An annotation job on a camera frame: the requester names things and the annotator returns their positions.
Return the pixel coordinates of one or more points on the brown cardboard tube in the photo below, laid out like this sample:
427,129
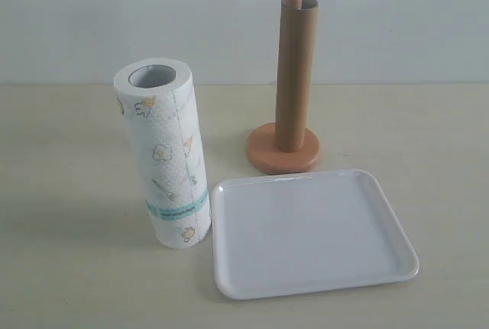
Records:
294,69

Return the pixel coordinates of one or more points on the white printed paper towel roll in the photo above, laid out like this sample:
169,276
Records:
157,99

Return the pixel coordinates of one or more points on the wooden paper towel holder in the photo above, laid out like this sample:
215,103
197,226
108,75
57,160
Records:
263,153

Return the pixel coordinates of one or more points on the white rectangular tray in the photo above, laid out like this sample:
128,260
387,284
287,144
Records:
309,232

